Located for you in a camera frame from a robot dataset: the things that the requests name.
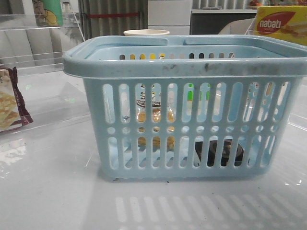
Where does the packaged bread slice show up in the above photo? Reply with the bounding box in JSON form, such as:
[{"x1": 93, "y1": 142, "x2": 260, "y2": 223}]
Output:
[{"x1": 122, "y1": 91, "x2": 175, "y2": 151}]

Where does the light blue plastic basket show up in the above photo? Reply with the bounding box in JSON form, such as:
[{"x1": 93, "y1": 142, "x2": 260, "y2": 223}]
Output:
[{"x1": 63, "y1": 35, "x2": 307, "y2": 179}]

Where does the cream paper cup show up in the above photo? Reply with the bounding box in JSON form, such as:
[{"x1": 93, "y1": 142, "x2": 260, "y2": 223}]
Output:
[{"x1": 123, "y1": 29, "x2": 170, "y2": 36}]

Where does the white cabinet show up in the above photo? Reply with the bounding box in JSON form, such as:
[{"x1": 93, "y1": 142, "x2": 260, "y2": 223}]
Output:
[{"x1": 148, "y1": 0, "x2": 192, "y2": 35}]

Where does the brown cracker snack bag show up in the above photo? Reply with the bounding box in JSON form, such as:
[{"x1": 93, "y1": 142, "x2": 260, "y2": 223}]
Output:
[{"x1": 0, "y1": 67, "x2": 33, "y2": 133}]

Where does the clear acrylic display shelf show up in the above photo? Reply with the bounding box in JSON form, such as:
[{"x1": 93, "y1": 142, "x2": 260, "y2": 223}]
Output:
[{"x1": 0, "y1": 13, "x2": 84, "y2": 75}]

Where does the green cartoon snack package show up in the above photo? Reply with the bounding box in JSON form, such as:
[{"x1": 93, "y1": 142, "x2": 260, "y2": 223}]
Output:
[{"x1": 32, "y1": 0, "x2": 63, "y2": 27}]

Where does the yellow nabati wafer box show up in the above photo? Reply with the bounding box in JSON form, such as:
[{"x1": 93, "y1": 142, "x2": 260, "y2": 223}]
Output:
[{"x1": 254, "y1": 5, "x2": 307, "y2": 46}]

